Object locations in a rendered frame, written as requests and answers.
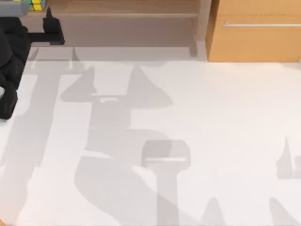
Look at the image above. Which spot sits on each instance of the colourful puzzle cube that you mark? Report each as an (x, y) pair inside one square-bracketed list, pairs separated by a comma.
[(37, 5)]

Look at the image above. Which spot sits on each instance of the pale grey rounded box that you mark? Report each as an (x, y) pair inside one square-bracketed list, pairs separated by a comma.
[(13, 9)]

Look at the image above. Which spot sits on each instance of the wooden open shelves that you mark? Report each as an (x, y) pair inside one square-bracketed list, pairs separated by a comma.
[(127, 28)]

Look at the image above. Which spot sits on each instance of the wooden cupboard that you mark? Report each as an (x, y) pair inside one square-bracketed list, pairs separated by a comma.
[(254, 44)]

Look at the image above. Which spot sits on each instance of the wooden drawer front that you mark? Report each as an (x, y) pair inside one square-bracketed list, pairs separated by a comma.
[(256, 44)]

